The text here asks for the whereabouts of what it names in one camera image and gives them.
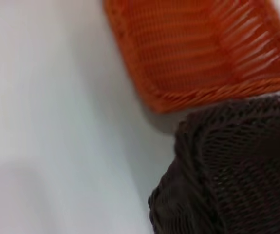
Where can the dark brown woven basket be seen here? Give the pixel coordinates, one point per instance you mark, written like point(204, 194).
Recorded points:
point(239, 170)

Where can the orange woven basket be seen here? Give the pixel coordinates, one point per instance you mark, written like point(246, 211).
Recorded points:
point(178, 48)

